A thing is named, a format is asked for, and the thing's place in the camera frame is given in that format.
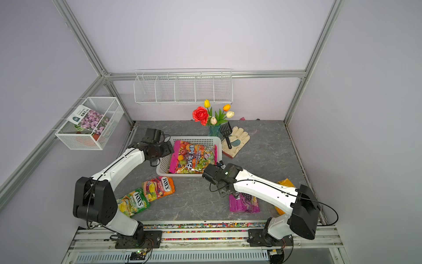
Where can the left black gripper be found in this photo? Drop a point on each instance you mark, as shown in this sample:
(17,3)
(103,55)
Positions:
(168,149)

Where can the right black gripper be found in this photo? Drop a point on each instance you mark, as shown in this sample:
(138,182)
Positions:
(220,192)

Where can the white plastic perforated basket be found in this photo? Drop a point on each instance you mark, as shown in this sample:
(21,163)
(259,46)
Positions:
(163,167)

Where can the purple candy bag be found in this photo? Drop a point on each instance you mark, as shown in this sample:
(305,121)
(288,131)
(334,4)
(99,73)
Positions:
(244,203)

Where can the pink fruit ball candy bag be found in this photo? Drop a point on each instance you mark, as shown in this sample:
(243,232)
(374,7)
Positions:
(190,158)

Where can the orange Fox's candy bag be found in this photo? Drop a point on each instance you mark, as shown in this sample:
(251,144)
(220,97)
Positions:
(157,188)

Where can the yellow orange candy bag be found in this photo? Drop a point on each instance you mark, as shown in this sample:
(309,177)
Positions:
(285,183)

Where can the green Fox's candy bag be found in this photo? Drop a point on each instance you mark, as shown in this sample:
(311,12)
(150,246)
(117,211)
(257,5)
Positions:
(133,203)

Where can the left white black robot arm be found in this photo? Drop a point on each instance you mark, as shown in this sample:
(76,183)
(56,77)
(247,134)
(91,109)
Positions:
(94,199)

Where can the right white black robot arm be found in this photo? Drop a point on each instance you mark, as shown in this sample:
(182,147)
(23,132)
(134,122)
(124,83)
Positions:
(300,206)

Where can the beige work glove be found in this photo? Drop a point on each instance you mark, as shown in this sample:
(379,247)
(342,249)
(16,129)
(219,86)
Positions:
(238,139)

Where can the artificial flower bouquet in vase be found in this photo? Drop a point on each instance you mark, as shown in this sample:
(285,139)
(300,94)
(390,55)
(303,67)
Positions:
(206,116)

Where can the flower seed packet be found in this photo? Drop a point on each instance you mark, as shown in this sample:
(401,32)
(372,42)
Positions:
(85,119)

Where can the white wire wall shelf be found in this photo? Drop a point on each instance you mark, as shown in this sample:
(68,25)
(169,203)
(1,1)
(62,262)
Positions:
(183,86)

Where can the white wire side basket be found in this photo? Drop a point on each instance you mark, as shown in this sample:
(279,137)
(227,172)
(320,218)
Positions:
(74,140)

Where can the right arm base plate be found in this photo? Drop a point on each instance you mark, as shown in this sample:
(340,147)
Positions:
(260,238)

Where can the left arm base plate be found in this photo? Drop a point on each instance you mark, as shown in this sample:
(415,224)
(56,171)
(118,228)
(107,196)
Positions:
(144,240)

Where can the aluminium front rail frame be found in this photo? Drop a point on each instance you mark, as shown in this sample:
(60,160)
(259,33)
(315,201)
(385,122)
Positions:
(200,242)

